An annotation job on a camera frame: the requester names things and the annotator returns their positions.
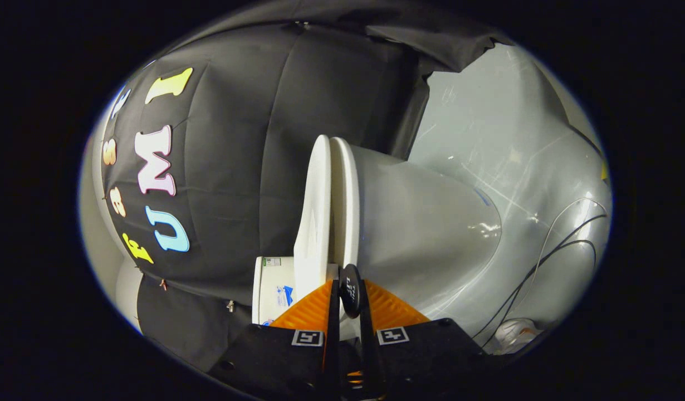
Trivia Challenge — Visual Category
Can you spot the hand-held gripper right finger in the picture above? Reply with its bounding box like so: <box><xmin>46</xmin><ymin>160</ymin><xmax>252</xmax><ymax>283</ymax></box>
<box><xmin>357</xmin><ymin>279</ymin><xmax>486</xmax><ymax>400</ymax></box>

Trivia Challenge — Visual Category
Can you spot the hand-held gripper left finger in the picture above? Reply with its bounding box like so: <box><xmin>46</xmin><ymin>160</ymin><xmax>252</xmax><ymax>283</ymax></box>
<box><xmin>208</xmin><ymin>278</ymin><xmax>341</xmax><ymax>401</ymax></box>

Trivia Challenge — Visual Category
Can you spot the black round lid handle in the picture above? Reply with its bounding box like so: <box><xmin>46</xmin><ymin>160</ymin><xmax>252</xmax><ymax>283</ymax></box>
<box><xmin>340</xmin><ymin>263</ymin><xmax>365</xmax><ymax>319</ymax></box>

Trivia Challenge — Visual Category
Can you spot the white toilet lid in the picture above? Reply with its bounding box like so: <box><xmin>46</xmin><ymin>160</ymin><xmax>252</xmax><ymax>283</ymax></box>
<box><xmin>293</xmin><ymin>134</ymin><xmax>333</xmax><ymax>301</ymax></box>

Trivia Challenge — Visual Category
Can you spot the white ceramic toilet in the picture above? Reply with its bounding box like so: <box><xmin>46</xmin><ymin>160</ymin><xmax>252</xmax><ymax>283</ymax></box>
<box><xmin>252</xmin><ymin>144</ymin><xmax>502</xmax><ymax>340</ymax></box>

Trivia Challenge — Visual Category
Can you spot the white toilet seat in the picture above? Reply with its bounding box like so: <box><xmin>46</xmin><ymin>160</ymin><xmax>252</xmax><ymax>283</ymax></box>
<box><xmin>330</xmin><ymin>136</ymin><xmax>361</xmax><ymax>268</ymax></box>

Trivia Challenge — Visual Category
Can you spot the white plastic bag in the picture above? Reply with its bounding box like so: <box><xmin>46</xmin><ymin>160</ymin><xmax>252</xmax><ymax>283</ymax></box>
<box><xmin>495</xmin><ymin>317</ymin><xmax>545</xmax><ymax>355</ymax></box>

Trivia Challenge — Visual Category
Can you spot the black backdrop cloth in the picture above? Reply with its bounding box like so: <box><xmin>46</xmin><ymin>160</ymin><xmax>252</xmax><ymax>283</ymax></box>
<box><xmin>100</xmin><ymin>8</ymin><xmax>513</xmax><ymax>374</ymax></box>

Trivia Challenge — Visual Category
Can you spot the black cable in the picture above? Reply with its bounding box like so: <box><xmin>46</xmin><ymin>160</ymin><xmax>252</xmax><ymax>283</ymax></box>
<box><xmin>472</xmin><ymin>214</ymin><xmax>608</xmax><ymax>349</ymax></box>

